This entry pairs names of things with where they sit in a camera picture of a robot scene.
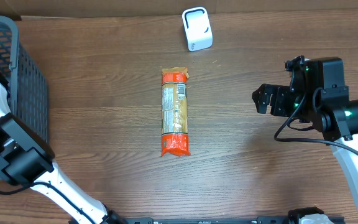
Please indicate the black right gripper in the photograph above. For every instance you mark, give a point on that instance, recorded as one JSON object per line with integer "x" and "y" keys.
{"x": 278, "y": 94}

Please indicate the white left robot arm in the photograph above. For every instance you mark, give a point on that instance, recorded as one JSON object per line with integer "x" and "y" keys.
{"x": 28, "y": 162}

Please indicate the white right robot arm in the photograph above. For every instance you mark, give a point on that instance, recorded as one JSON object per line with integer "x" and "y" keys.
{"x": 317, "y": 95}

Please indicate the white barcode scanner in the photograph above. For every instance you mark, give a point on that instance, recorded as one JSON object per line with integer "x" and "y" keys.
{"x": 197, "y": 28}

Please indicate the orange spaghetti pasta packet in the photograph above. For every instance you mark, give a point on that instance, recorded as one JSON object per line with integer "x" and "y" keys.
{"x": 174, "y": 133}

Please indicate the grey plastic mesh basket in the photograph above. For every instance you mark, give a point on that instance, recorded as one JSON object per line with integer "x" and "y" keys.
{"x": 29, "y": 89}

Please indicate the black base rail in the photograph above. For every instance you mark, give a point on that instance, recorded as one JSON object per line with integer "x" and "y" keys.
{"x": 258, "y": 220}

